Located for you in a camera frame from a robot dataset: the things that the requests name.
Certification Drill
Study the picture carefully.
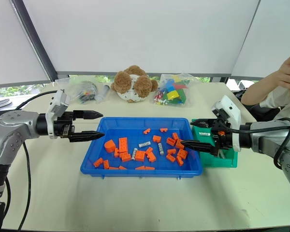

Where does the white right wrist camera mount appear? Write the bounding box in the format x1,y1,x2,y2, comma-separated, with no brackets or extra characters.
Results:
211,95,243,153

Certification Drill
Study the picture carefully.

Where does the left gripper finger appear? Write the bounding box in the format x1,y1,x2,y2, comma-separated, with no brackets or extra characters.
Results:
73,110,104,121
68,130,106,143

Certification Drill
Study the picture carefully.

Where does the blue plastic tray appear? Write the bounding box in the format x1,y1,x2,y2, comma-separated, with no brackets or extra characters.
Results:
80,117,204,180

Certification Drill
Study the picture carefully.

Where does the long orange building block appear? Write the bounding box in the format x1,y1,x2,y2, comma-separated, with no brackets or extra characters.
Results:
118,137,128,154

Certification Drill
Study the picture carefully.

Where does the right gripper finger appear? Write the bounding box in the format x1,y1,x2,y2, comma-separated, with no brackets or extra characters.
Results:
190,119,218,129
179,139,218,156

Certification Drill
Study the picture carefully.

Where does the grey window frame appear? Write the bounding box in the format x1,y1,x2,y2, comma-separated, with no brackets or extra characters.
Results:
10,0,265,83

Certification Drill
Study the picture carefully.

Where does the person's white shirt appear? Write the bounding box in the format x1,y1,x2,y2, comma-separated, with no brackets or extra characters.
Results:
259,86,290,122

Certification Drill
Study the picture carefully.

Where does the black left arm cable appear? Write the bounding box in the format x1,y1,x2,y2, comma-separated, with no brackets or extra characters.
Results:
15,90,58,111

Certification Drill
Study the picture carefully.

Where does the black robot torso cable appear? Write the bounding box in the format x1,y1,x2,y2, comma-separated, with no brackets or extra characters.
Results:
17,142,31,232

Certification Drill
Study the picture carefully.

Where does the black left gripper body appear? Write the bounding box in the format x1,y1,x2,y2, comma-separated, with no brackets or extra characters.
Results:
53,111,76,140

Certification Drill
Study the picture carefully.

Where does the clear bag of small parts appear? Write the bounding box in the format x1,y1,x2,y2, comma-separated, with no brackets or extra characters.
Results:
55,77,99,105

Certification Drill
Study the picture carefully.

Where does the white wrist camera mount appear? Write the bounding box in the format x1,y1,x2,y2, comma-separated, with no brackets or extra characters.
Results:
45,89,69,140
211,95,243,153

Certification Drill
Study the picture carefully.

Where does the dark flat object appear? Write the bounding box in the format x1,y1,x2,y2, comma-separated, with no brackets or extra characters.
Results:
0,97,13,110

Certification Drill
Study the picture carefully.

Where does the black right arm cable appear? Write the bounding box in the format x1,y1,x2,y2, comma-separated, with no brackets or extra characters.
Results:
219,117,290,170

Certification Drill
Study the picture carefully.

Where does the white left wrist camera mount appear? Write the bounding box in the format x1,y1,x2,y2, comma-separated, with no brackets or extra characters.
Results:
45,89,69,140

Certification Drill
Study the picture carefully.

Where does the brown and white teddy bear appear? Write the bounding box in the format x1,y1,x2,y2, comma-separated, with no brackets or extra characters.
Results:
110,65,159,103

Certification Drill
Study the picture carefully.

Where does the green plastic box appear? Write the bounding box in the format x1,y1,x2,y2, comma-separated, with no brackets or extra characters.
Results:
191,118,239,169

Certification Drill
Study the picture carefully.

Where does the clear bag of coloured blocks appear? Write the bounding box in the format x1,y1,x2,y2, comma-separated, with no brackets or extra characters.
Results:
153,72,193,106

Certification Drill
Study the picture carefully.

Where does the rounded orange building block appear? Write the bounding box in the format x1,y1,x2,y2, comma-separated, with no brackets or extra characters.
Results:
104,140,116,154

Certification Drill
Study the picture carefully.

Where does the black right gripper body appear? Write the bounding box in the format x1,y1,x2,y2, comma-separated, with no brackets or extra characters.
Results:
208,109,233,157

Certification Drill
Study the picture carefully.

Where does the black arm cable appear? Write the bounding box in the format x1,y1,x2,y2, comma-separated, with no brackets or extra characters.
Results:
15,90,58,111
219,117,290,170

